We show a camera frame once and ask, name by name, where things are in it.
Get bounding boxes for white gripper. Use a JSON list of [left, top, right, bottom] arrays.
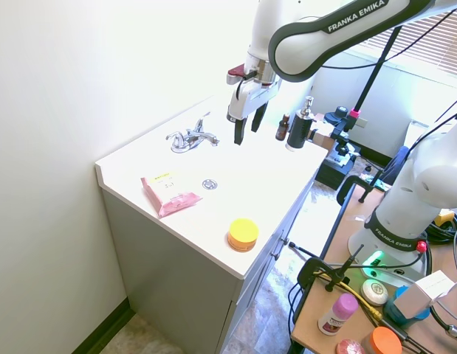
[[226, 77, 282, 146]]

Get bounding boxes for small amber dropper bottle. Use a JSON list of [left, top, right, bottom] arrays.
[[275, 114, 291, 142]]

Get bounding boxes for black soap dispenser bottle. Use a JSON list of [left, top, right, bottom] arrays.
[[285, 95, 316, 152]]

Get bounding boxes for pink wipes packet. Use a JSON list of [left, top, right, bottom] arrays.
[[140, 170, 204, 220]]

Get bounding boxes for yellow lid orange jar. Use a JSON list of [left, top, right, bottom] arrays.
[[227, 218, 260, 254]]

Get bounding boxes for black clamp on table corner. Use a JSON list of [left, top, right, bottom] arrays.
[[338, 175, 391, 204]]

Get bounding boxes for grey vanity cabinet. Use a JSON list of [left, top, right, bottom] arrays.
[[101, 166, 320, 354]]

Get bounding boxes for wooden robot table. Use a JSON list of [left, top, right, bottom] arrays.
[[289, 176, 457, 354]]

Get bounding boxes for window blinds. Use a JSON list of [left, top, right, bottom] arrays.
[[355, 7, 457, 80]]

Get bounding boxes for pink cap deodorant stick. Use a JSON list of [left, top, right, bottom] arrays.
[[317, 293, 360, 336]]

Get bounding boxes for round white soap tin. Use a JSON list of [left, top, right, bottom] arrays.
[[360, 279, 389, 306]]

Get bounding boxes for blue cup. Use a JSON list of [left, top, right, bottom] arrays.
[[383, 285, 431, 330]]

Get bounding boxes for white cardboard box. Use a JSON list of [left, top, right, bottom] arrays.
[[392, 269, 456, 319]]

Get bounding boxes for red wrist camera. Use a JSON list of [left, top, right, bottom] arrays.
[[226, 63, 248, 86]]

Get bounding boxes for chrome two-handle faucet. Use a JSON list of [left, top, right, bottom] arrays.
[[165, 112, 221, 153]]

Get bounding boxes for black camera on mount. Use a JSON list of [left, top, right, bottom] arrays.
[[311, 105, 362, 159]]

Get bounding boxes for black camera stand pole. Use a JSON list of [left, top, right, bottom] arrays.
[[348, 21, 403, 119]]

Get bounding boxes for yellow cable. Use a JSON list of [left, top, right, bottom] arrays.
[[312, 271, 384, 322]]

